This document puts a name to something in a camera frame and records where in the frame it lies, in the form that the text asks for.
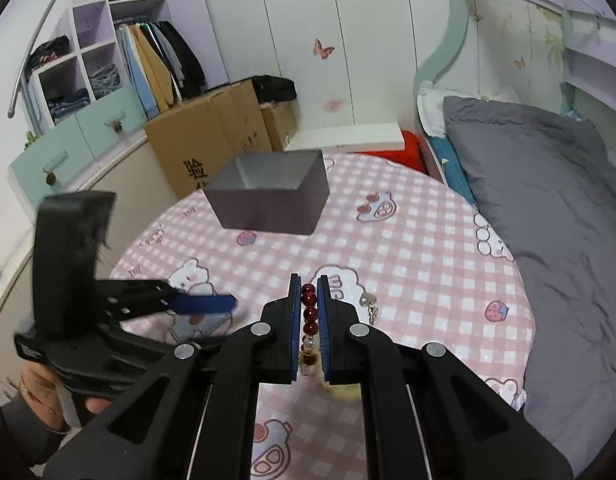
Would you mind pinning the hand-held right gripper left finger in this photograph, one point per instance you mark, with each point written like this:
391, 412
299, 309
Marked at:
292, 340

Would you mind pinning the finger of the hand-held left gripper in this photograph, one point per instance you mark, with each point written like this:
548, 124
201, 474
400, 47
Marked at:
202, 304
147, 347

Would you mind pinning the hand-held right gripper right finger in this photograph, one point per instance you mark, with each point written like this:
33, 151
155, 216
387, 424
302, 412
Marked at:
324, 340

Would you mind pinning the grey rectangular box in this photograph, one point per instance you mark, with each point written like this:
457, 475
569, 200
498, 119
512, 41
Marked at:
268, 210

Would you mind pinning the person's left forearm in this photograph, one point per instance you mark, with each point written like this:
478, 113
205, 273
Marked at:
17, 435

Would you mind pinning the person's left hand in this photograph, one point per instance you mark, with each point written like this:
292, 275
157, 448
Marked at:
42, 390

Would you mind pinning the pine cone ornament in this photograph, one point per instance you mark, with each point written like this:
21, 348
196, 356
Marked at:
50, 179
118, 127

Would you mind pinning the green hair clip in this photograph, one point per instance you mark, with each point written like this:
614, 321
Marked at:
31, 139

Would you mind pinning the folded blue jeans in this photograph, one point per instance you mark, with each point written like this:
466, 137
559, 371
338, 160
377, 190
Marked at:
67, 105

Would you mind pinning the large cardboard box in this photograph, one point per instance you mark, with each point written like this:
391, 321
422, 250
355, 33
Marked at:
202, 125

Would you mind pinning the folded grey clothes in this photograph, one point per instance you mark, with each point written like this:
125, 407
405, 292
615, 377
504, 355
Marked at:
103, 80

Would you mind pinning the small cardboard box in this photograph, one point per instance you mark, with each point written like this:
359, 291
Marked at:
280, 125

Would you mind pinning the white board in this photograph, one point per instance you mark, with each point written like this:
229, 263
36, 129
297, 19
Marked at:
348, 137

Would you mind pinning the pile of black clothes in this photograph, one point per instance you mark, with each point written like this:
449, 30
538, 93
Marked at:
50, 52

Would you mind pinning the row of hanging clothes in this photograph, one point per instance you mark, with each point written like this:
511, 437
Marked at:
152, 65

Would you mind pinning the teal bed sheet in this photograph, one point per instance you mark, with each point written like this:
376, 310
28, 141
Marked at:
450, 165

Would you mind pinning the black bag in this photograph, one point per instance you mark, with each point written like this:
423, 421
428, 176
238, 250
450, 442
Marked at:
273, 87

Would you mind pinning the grey metal handrail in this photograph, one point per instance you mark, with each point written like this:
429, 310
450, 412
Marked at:
37, 35

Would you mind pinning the purple and teal stair cabinet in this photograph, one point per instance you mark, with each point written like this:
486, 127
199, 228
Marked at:
92, 20

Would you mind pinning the grey blanket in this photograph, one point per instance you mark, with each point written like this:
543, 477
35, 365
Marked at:
538, 210

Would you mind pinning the white pillow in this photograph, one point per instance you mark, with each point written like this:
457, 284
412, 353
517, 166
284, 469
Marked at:
430, 110

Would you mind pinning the pink butterfly sticker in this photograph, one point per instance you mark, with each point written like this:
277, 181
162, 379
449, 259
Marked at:
323, 49

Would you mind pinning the white wardrobe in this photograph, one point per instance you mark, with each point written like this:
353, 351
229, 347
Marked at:
288, 35

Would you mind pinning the small orange butterfly sticker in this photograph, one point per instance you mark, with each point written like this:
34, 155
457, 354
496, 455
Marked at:
519, 62

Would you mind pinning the teal bunk bed frame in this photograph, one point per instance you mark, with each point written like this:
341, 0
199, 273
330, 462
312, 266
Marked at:
450, 35

